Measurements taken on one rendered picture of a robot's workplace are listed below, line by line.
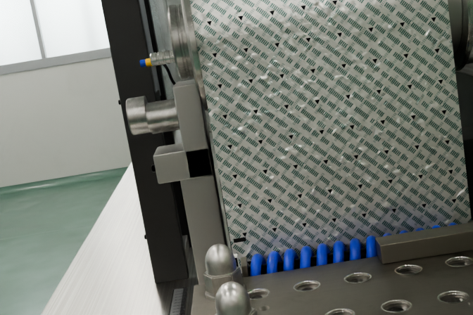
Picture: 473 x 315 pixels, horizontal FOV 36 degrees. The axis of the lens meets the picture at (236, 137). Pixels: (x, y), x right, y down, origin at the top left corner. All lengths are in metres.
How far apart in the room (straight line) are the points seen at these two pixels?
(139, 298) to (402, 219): 0.45
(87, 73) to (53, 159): 0.81
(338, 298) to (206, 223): 0.23
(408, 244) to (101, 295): 0.55
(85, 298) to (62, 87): 5.38
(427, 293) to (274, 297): 0.13
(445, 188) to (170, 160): 0.28
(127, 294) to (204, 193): 0.33
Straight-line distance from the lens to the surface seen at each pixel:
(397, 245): 0.68
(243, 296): 0.56
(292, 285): 0.66
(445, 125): 0.73
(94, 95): 6.39
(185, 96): 0.77
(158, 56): 0.76
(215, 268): 0.65
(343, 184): 0.72
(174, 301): 1.02
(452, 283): 0.63
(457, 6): 0.73
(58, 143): 6.51
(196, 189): 0.79
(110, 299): 1.08
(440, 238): 0.69
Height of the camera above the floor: 1.28
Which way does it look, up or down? 10 degrees down
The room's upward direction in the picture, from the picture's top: 9 degrees counter-clockwise
